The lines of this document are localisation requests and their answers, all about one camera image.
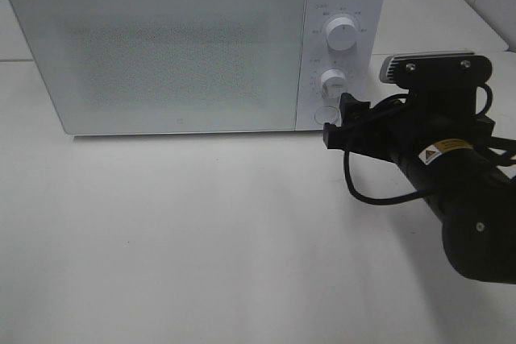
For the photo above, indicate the upper white power knob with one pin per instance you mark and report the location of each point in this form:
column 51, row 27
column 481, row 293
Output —
column 341, row 33

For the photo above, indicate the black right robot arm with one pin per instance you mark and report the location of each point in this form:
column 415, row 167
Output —
column 454, row 166

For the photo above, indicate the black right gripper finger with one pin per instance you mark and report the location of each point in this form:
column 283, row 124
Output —
column 345, row 138
column 354, row 111

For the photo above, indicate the white timer knob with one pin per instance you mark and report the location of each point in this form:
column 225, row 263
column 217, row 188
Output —
column 333, row 83

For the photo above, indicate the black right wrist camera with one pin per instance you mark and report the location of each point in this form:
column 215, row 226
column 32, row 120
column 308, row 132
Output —
column 452, row 84

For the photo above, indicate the round white door button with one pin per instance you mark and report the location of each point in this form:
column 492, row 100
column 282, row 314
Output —
column 326, row 114

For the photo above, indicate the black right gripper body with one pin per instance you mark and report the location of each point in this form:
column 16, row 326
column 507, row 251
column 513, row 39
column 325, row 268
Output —
column 425, row 127

